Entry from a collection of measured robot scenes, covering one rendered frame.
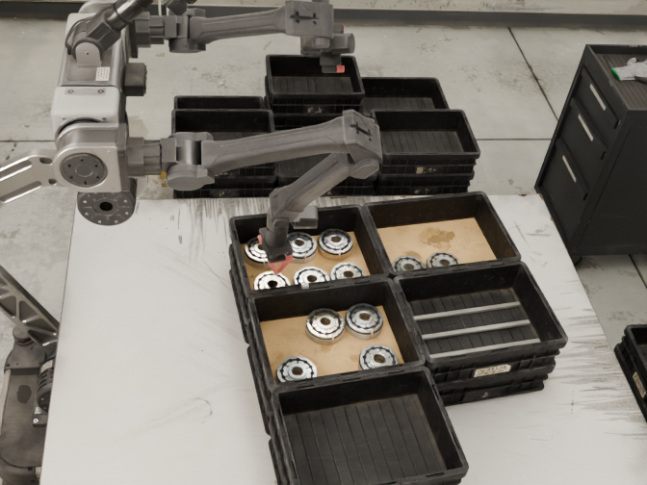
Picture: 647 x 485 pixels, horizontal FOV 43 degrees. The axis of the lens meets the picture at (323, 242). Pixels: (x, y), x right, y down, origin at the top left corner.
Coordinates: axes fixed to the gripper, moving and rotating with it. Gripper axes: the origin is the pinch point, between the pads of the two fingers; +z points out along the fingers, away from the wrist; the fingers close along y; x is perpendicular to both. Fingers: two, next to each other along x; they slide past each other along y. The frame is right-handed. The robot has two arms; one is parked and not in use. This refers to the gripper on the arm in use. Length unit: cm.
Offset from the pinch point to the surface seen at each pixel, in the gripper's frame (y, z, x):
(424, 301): -15.1, 10.9, -40.7
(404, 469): -62, 10, -14
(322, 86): 137, 47, -69
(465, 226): 10, 11, -67
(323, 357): -25.7, 11.0, -6.5
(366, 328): -21.7, 8.0, -19.7
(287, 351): -21.3, 11.2, 2.1
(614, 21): 224, 90, -305
